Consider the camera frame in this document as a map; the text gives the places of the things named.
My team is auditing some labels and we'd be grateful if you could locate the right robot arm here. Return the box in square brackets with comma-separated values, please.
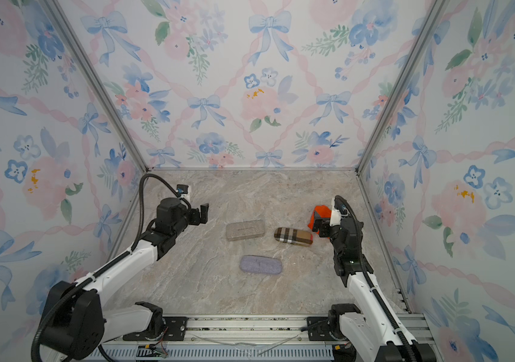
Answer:
[303, 215, 437, 361]

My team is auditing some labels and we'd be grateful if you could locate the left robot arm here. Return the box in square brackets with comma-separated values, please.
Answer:
[30, 198, 209, 361]

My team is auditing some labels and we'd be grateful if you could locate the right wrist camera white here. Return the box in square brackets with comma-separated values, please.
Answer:
[329, 200, 349, 227]

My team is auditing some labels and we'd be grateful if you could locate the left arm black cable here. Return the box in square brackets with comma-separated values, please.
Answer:
[30, 173, 181, 362]

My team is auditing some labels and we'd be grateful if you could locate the grey stone-pattern eyeglass case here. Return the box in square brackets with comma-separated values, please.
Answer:
[226, 220, 266, 241]

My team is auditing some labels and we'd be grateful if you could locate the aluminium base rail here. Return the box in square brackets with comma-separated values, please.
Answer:
[55, 313, 440, 362]

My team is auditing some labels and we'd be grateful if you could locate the orange microfiber cloth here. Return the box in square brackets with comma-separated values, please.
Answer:
[308, 205, 331, 233]

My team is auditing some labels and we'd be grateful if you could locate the purple fabric eyeglass case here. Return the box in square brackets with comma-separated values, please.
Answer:
[239, 255, 283, 275]

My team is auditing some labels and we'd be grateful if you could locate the brown plaid eyeglass case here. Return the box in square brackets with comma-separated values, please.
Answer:
[274, 227, 313, 247]

